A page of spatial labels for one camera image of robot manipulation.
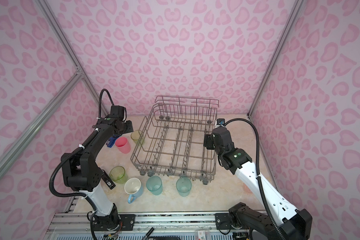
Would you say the blue stapler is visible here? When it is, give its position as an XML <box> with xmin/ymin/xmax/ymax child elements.
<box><xmin>106</xmin><ymin>136</ymin><xmax>118</xmax><ymax>148</ymax></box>

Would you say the black marker pen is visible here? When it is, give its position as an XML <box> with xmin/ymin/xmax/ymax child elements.
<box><xmin>143</xmin><ymin>227</ymin><xmax>155</xmax><ymax>240</ymax></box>

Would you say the teal translucent cup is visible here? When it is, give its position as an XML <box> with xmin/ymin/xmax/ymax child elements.
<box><xmin>176</xmin><ymin>177</ymin><xmax>192</xmax><ymax>197</ymax></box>
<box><xmin>146</xmin><ymin>176</ymin><xmax>163</xmax><ymax>196</ymax></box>

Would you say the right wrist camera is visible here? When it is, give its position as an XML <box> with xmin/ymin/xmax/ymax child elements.
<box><xmin>216</xmin><ymin>119</ymin><xmax>226</xmax><ymax>127</ymax></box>

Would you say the bright green translucent cup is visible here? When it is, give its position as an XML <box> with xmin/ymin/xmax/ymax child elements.
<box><xmin>109</xmin><ymin>166</ymin><xmax>128</xmax><ymax>185</ymax></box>

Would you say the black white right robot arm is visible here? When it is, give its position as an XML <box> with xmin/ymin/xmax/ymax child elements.
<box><xmin>204</xmin><ymin>126</ymin><xmax>313</xmax><ymax>240</ymax></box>

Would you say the white blue ceramic mug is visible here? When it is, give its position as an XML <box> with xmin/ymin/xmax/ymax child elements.
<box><xmin>124</xmin><ymin>178</ymin><xmax>144</xmax><ymax>204</ymax></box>

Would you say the teal translucent cup right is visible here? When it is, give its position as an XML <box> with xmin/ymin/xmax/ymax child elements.
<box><xmin>176</xmin><ymin>177</ymin><xmax>192</xmax><ymax>197</ymax></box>

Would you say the teal translucent cup left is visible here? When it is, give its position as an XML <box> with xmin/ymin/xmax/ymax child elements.
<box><xmin>146</xmin><ymin>176</ymin><xmax>163</xmax><ymax>196</ymax></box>

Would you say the light pink translucent cup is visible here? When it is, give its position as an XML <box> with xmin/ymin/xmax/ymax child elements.
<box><xmin>243</xmin><ymin>184</ymin><xmax>252</xmax><ymax>194</ymax></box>

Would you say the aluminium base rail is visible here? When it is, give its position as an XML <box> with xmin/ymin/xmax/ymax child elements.
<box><xmin>43</xmin><ymin>209</ymin><xmax>307</xmax><ymax>240</ymax></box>

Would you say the yellow-green translucent cup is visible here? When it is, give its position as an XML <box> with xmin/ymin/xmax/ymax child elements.
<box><xmin>131</xmin><ymin>130</ymin><xmax>145</xmax><ymax>146</ymax></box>

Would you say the pink plastic cup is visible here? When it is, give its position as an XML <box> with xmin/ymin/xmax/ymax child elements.
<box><xmin>115</xmin><ymin>137</ymin><xmax>131</xmax><ymax>154</ymax></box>

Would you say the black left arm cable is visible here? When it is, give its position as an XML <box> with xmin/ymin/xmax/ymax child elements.
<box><xmin>98</xmin><ymin>88</ymin><xmax>115</xmax><ymax>119</ymax></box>

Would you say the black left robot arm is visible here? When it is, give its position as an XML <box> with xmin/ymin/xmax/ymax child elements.
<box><xmin>61</xmin><ymin>106</ymin><xmax>133</xmax><ymax>231</ymax></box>

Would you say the grey wire dish rack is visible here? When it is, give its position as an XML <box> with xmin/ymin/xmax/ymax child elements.
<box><xmin>131</xmin><ymin>96</ymin><xmax>220</xmax><ymax>185</ymax></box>

